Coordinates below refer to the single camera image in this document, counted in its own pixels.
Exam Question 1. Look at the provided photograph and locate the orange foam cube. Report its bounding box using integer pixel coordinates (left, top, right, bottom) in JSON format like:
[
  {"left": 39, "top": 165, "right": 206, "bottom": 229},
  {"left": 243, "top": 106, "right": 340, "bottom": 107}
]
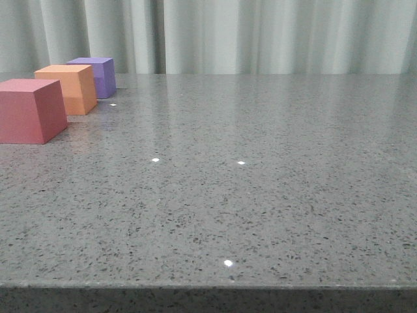
[{"left": 34, "top": 65, "right": 97, "bottom": 115}]

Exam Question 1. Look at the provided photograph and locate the pale green curtain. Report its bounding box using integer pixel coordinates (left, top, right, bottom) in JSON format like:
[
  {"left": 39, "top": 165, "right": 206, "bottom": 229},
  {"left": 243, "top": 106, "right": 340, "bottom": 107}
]
[{"left": 1, "top": 1, "right": 416, "bottom": 74}]

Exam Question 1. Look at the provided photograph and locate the purple foam cube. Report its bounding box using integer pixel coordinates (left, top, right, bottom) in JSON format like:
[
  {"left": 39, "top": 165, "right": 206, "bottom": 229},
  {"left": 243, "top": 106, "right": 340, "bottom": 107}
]
[{"left": 66, "top": 57, "right": 117, "bottom": 99}]

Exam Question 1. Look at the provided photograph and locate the red foam cube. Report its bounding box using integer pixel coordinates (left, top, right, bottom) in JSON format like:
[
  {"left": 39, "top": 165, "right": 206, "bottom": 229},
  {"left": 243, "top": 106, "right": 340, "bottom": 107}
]
[{"left": 1, "top": 79, "right": 68, "bottom": 144}]

